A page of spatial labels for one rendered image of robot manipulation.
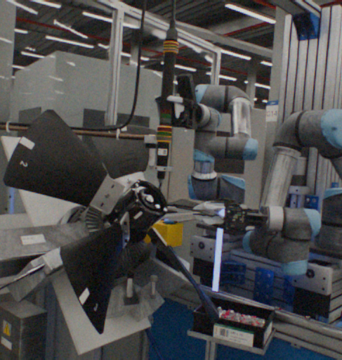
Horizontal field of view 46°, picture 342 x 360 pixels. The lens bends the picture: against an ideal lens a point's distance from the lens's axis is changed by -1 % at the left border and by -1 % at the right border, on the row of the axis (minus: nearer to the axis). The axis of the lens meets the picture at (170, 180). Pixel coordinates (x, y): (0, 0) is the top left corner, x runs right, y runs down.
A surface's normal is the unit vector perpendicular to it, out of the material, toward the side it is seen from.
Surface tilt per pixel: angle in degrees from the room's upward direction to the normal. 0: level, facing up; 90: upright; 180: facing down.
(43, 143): 77
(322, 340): 90
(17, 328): 90
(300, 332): 90
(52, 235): 50
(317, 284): 90
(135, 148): 41
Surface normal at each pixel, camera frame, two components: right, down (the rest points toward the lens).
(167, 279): -0.11, 0.61
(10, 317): -0.64, 0.00
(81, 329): 0.64, -0.57
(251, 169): 0.56, 0.09
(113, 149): -0.05, -0.63
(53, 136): 0.48, -0.18
